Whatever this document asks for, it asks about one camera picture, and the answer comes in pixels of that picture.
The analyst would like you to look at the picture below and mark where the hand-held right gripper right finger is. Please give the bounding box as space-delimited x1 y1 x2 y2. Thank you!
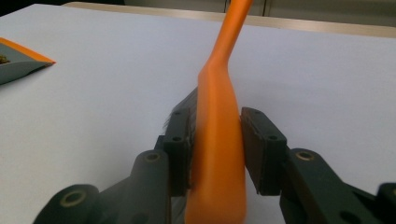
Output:
240 106 288 197

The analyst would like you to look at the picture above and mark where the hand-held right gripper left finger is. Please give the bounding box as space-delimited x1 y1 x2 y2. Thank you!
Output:
154 106 192 198

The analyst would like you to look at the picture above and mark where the orange brush with black bristles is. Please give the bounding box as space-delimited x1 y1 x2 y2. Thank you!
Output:
162 0 254 224

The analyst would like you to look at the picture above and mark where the grey dustpan with orange edge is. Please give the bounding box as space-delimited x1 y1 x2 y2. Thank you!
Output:
0 36 57 86

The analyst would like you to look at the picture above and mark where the black curtain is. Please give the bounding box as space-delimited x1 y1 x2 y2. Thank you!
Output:
0 0 125 17

